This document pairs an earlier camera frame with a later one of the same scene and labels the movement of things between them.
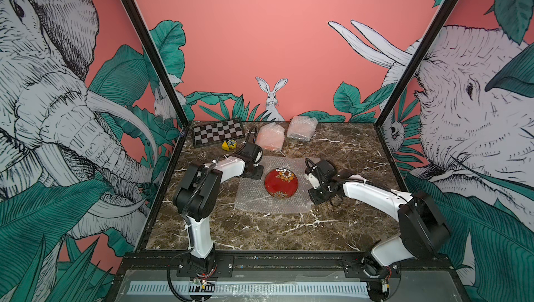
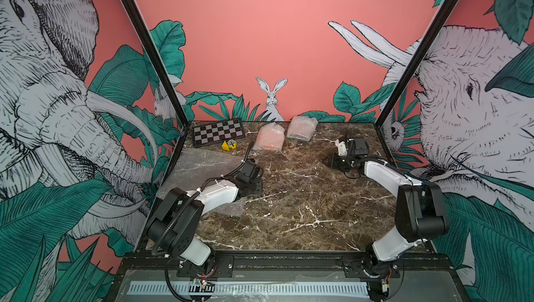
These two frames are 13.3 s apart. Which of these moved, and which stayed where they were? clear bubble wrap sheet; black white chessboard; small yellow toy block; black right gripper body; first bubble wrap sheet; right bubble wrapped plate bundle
Moved: black right gripper body; clear bubble wrap sheet
Stayed: small yellow toy block; black white chessboard; first bubble wrap sheet; right bubble wrapped plate bundle
